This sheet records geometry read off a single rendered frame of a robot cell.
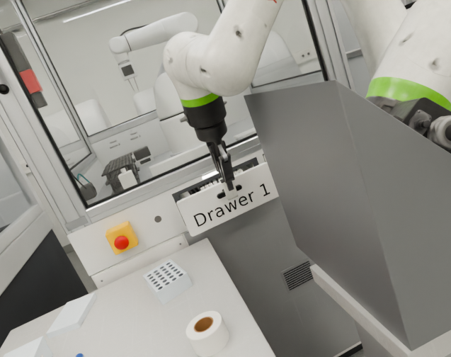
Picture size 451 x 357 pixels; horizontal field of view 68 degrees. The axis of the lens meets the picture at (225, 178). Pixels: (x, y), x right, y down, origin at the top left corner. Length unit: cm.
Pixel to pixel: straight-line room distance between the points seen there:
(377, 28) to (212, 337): 66
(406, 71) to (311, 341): 109
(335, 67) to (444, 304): 83
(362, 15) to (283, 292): 90
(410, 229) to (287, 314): 90
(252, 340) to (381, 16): 66
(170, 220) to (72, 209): 29
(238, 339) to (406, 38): 57
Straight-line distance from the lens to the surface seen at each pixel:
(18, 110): 106
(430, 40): 60
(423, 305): 55
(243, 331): 68
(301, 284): 129
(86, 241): 109
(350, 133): 41
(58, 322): 104
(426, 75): 58
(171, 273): 90
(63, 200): 107
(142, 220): 106
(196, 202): 95
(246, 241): 115
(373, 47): 79
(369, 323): 63
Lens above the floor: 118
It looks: 15 degrees down
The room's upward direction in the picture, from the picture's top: 22 degrees counter-clockwise
